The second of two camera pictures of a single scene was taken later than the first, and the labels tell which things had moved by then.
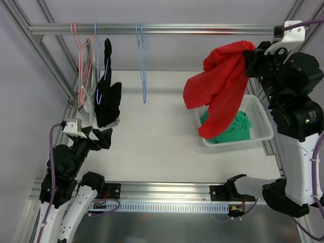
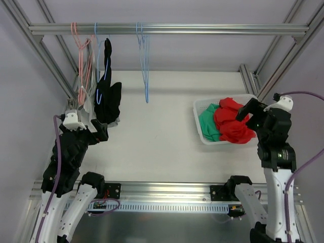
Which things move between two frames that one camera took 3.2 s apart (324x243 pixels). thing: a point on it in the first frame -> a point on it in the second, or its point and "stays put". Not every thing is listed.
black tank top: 108,96 stays put
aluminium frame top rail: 152,29 stays put
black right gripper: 252,64 -> 256,114
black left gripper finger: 104,137 -> 102,130
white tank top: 90,85 stays put
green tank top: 239,129 -> 208,125
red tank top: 223,85 -> 230,129
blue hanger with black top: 95,26 stays put
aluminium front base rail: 197,190 stays put
